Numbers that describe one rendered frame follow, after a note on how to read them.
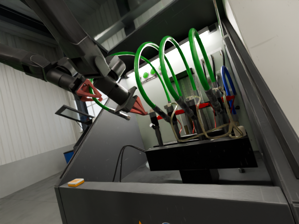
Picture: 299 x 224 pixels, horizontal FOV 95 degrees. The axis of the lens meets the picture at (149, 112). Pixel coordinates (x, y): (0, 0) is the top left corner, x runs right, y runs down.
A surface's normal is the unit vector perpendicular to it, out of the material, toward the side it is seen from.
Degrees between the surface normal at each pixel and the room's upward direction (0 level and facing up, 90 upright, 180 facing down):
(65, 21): 110
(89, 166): 90
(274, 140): 43
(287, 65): 76
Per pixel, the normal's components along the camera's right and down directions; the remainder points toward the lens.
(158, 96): -0.53, 0.10
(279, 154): -0.56, -0.64
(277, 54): -0.58, -0.13
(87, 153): 0.80, -0.26
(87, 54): 0.89, 0.07
